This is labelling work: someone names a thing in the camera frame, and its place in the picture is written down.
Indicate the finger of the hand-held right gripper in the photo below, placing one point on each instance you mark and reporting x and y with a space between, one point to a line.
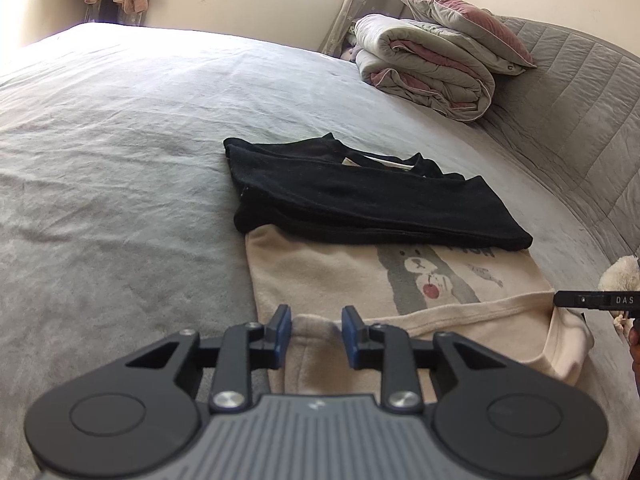
575 299

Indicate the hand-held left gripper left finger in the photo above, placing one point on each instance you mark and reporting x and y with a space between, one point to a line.
284 332

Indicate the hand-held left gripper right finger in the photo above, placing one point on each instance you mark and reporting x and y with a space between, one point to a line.
350 335

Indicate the cream bear print sweatshirt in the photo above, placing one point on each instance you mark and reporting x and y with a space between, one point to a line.
320 275

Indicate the black garment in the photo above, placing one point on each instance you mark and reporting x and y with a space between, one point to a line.
360 195

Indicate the cream plush toy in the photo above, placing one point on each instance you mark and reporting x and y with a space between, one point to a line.
620 275

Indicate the grey quilted headboard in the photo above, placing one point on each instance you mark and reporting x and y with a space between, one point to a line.
575 110

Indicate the bed with grey sheet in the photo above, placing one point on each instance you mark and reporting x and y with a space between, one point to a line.
125 160

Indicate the folded grey pink quilt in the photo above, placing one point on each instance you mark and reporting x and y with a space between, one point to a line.
430 75

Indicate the grey pink pillow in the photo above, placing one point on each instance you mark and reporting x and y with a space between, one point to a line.
470 25

